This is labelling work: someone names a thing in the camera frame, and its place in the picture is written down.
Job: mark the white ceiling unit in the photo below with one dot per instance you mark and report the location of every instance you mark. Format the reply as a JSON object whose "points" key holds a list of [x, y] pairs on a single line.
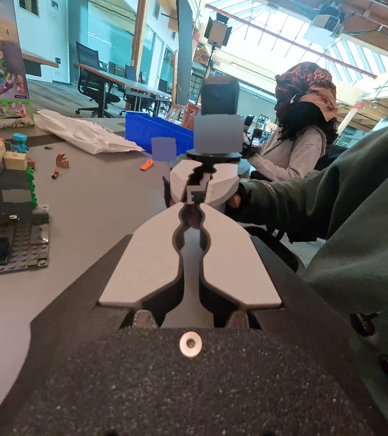
{"points": [[323, 25]]}

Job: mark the orange cardboard box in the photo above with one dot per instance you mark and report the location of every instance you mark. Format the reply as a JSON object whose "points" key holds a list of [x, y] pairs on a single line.
{"points": [[190, 115]]}

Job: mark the wooden office desk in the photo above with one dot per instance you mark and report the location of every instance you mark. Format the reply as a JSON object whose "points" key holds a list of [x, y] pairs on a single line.
{"points": [[119, 79]]}

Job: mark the toy brick model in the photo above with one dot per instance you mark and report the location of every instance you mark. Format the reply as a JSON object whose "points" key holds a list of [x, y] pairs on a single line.
{"points": [[3, 197]]}

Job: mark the orange toy piece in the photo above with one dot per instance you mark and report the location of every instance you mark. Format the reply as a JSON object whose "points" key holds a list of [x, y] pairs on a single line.
{"points": [[146, 165]]}

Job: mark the studio light panel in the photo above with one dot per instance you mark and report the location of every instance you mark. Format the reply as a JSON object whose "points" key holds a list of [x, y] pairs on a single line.
{"points": [[217, 30]]}

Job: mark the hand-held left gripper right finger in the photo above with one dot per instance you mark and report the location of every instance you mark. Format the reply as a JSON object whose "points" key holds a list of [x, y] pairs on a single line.
{"points": [[238, 265]]}

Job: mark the black office chair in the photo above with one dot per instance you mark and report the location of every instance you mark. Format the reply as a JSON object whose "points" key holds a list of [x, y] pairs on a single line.
{"points": [[90, 68]]}

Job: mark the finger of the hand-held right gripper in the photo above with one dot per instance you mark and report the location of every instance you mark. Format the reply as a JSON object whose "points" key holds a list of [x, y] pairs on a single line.
{"points": [[223, 185], [180, 182]]}

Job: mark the blue plastic bin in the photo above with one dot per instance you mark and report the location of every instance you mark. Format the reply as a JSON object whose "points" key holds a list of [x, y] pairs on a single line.
{"points": [[139, 133]]}

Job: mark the operator in green sweatshirt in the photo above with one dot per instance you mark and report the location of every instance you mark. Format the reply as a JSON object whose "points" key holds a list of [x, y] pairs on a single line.
{"points": [[367, 238]]}

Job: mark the grey desk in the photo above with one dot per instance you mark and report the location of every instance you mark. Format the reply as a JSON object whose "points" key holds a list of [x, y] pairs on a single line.
{"points": [[95, 204]]}

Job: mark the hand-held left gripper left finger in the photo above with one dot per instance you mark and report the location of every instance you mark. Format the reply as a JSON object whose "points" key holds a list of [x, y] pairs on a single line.
{"points": [[143, 265]]}

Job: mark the person's right hand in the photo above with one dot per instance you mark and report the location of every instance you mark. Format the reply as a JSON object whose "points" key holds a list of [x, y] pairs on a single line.
{"points": [[234, 201]]}

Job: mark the light grey toy brick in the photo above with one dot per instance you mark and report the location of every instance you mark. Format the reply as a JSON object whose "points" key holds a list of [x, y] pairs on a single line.
{"points": [[195, 191]]}

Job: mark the small toy torch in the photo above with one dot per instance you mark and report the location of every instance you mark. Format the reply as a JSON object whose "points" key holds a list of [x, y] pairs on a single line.
{"points": [[55, 174]]}

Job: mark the white paper bag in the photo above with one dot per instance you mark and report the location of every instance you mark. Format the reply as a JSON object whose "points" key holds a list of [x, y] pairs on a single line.
{"points": [[85, 133]]}

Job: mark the teal toy minifigure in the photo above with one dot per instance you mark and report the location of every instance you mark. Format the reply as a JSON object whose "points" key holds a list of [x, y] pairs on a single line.
{"points": [[19, 141]]}

